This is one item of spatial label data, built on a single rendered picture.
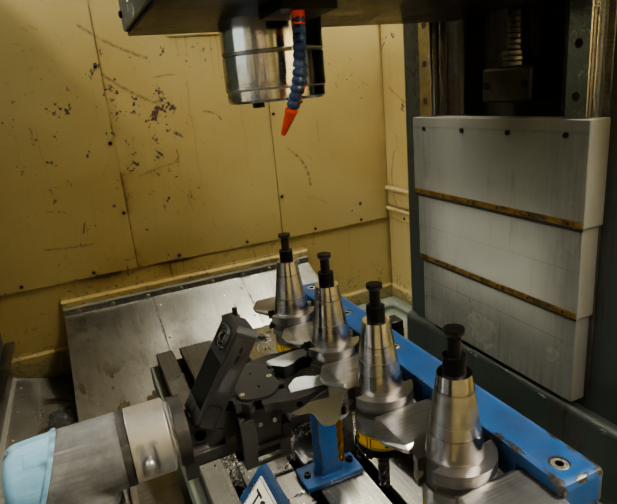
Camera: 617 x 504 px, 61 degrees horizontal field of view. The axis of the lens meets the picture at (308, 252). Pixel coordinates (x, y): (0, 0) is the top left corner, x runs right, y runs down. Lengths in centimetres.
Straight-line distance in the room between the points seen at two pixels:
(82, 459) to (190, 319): 132
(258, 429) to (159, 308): 134
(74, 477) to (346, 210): 171
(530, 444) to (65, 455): 40
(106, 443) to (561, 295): 79
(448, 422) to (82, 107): 159
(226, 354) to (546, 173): 68
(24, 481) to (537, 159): 88
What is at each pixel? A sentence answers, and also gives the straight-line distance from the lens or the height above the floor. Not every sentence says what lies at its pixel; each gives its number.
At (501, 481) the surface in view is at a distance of 44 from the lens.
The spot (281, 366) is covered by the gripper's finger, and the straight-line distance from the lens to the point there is 62.
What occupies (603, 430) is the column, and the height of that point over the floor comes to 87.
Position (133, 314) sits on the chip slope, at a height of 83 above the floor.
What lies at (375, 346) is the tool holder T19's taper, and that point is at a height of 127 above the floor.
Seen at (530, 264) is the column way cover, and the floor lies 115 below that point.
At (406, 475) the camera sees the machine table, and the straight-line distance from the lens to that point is 93.
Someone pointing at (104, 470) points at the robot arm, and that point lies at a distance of 56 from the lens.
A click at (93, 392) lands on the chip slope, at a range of 171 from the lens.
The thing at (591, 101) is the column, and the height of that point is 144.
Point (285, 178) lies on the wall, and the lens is 199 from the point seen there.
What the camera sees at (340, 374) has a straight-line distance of 56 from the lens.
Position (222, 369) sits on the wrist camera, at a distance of 54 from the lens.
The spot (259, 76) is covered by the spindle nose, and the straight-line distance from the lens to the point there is 81.
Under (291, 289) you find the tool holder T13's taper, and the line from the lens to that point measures 67.
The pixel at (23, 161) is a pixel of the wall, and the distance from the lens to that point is 184.
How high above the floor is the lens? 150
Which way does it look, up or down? 17 degrees down
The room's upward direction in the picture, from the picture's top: 5 degrees counter-clockwise
